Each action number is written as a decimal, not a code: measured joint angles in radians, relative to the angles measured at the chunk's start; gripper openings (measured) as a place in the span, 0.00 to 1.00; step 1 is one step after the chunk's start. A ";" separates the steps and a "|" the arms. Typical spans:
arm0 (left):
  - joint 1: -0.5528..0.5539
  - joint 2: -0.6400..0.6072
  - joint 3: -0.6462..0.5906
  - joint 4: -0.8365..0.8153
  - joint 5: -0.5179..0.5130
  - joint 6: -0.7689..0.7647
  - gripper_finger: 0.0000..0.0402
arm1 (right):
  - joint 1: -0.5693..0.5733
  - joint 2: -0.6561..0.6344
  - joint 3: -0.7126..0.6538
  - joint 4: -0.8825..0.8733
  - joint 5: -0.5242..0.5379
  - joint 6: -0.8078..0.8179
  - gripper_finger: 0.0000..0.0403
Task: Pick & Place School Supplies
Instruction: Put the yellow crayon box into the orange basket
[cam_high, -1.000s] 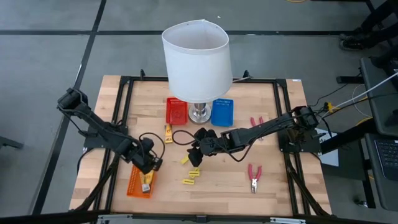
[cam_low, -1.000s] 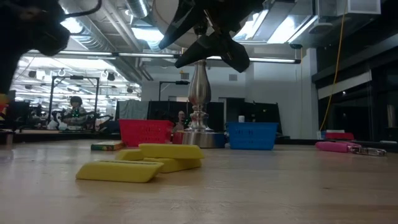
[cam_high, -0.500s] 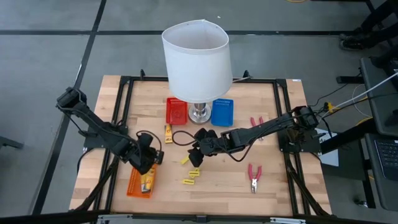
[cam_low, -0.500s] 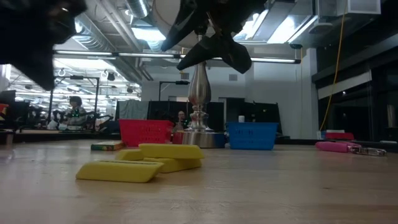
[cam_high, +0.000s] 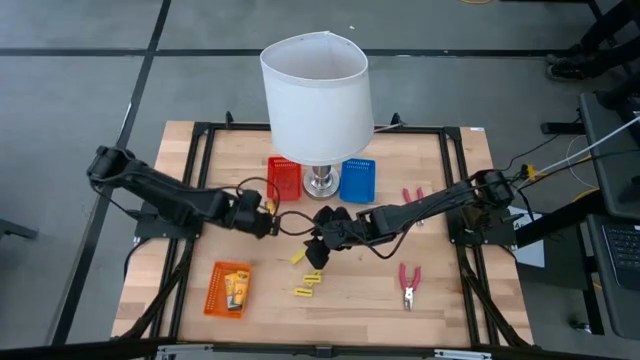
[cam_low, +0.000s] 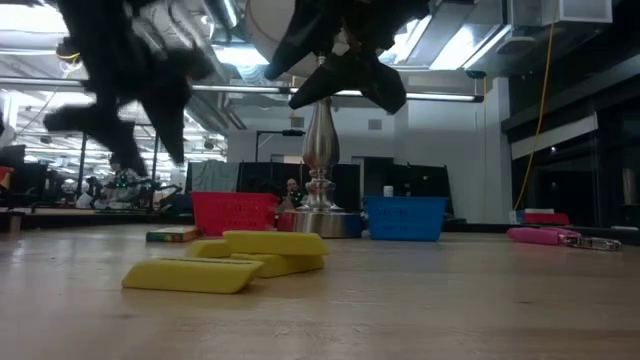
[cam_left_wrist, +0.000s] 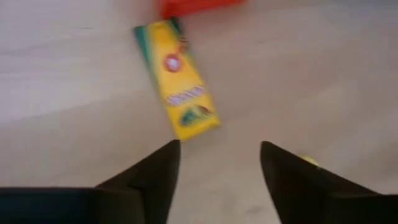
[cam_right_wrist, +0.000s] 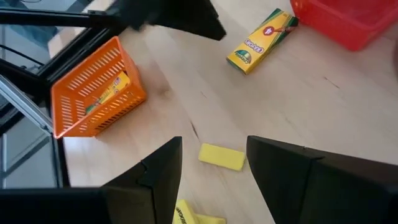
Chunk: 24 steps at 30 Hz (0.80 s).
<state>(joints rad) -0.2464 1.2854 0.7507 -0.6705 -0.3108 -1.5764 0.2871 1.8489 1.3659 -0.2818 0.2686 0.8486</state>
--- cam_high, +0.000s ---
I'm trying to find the blue plastic basket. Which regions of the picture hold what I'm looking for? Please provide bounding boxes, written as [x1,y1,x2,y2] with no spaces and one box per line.
[338,157,377,205]

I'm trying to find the red plastic basket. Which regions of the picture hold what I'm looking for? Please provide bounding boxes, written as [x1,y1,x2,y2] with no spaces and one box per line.
[266,156,304,203]

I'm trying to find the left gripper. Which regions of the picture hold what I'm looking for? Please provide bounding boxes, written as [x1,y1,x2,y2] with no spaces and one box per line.
[228,189,282,239]

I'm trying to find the black keyboard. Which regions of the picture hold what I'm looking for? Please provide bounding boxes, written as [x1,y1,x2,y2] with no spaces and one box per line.
[602,222,640,292]

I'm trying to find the pink handled pliers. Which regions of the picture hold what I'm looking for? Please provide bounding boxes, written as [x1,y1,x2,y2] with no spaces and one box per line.
[398,263,423,312]
[401,186,427,227]

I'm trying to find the black stand foot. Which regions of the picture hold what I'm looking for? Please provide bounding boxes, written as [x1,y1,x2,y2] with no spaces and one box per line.
[0,218,40,242]

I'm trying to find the black desk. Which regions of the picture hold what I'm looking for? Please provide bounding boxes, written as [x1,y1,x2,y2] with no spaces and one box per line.
[514,89,640,341]

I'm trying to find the white cable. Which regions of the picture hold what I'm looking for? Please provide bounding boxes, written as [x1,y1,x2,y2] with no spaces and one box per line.
[544,115,640,174]

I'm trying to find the table lamp white shade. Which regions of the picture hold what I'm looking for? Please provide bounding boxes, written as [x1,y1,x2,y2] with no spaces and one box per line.
[259,30,376,202]

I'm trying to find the black aluminium frame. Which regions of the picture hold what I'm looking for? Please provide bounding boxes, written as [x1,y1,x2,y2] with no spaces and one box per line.
[113,110,532,351]

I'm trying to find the person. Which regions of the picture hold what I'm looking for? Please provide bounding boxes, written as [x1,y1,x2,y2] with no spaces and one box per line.
[544,0,640,84]

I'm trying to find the white paper label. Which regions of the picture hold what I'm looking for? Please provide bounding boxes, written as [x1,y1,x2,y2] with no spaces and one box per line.
[513,206,547,269]

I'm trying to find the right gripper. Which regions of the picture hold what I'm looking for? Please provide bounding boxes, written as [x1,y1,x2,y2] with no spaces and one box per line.
[303,205,374,270]

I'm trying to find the silver aluminium bracket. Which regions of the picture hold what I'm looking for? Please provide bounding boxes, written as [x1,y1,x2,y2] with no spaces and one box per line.
[433,348,494,360]
[156,343,214,360]

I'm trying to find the orange plastic basket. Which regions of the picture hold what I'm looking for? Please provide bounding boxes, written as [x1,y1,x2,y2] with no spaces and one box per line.
[203,260,254,320]

